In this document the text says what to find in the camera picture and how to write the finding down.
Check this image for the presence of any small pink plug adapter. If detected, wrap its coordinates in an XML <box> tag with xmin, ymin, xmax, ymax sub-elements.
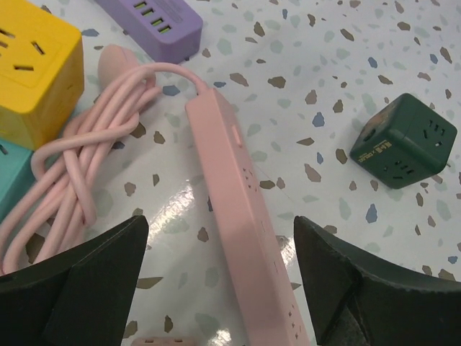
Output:
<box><xmin>131</xmin><ymin>337</ymin><xmax>197</xmax><ymax>346</ymax></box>

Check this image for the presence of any teal power strip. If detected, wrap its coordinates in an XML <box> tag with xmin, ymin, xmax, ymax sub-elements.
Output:
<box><xmin>0</xmin><ymin>140</ymin><xmax>35</xmax><ymax>221</ymax></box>

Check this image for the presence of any purple power strip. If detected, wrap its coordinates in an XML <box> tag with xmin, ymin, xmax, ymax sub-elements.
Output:
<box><xmin>97</xmin><ymin>0</ymin><xmax>203</xmax><ymax>64</ymax></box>

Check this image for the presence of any pink coiled cord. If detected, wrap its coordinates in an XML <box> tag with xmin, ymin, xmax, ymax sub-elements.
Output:
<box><xmin>0</xmin><ymin>43</ymin><xmax>208</xmax><ymax>277</ymax></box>

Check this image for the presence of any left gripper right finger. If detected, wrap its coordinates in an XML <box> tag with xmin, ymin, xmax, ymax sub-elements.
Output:
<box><xmin>294</xmin><ymin>216</ymin><xmax>460</xmax><ymax>346</ymax></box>

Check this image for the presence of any yellow cube socket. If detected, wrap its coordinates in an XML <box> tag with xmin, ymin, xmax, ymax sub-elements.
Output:
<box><xmin>0</xmin><ymin>1</ymin><xmax>84</xmax><ymax>151</ymax></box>

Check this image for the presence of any dark green cube socket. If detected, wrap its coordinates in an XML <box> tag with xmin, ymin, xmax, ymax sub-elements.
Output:
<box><xmin>349</xmin><ymin>93</ymin><xmax>457</xmax><ymax>190</ymax></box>

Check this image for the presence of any pink power strip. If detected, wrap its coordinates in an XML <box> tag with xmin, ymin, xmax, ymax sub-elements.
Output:
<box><xmin>186</xmin><ymin>89</ymin><xmax>310</xmax><ymax>345</ymax></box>

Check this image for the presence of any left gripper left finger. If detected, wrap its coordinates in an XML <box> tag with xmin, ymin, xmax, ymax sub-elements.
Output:
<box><xmin>1</xmin><ymin>216</ymin><xmax>149</xmax><ymax>346</ymax></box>

